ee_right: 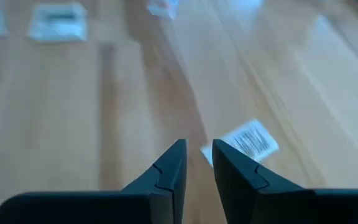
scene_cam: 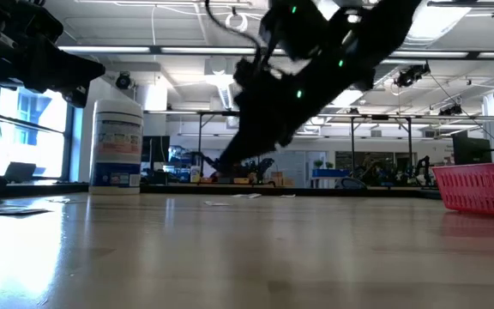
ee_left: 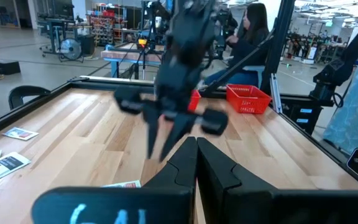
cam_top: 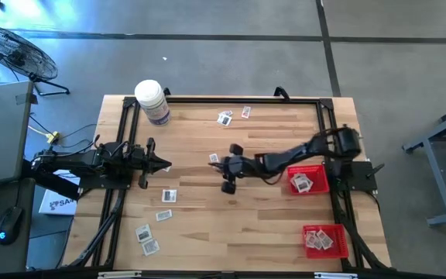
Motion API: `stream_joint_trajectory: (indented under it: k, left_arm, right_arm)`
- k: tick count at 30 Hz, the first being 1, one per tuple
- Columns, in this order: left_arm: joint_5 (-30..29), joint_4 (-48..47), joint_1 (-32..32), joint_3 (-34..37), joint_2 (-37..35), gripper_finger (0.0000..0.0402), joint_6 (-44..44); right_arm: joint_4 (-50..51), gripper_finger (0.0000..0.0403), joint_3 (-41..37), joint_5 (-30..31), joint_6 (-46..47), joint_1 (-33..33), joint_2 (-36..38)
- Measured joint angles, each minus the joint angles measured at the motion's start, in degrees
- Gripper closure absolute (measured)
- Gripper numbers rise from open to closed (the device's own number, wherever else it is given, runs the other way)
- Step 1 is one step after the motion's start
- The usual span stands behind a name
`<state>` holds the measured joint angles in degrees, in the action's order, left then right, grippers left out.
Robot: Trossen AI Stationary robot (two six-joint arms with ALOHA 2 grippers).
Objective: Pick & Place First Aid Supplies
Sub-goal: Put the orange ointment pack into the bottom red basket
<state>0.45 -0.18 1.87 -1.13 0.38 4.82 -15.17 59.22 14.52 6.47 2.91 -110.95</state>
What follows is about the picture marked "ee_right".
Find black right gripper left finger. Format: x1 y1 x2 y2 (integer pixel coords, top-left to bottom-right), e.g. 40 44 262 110
0 138 188 224

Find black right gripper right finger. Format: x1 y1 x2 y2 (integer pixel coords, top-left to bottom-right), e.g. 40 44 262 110
211 138 358 224

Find white packet black print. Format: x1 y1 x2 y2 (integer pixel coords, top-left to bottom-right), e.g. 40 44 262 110
26 2 88 43

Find white packet with barcode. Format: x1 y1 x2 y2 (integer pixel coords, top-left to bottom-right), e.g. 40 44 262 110
200 118 280 167

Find white packet red print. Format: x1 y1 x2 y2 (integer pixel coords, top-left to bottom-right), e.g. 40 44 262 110
144 0 180 20

